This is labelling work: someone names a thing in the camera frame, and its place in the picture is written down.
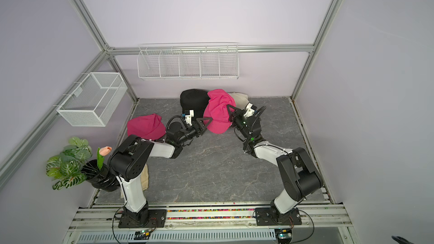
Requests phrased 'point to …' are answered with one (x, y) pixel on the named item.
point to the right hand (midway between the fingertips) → (225, 103)
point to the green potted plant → (68, 169)
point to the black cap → (196, 100)
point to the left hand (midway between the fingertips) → (213, 122)
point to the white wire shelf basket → (187, 61)
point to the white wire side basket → (94, 101)
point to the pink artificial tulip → (101, 152)
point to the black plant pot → (103, 179)
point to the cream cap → (241, 100)
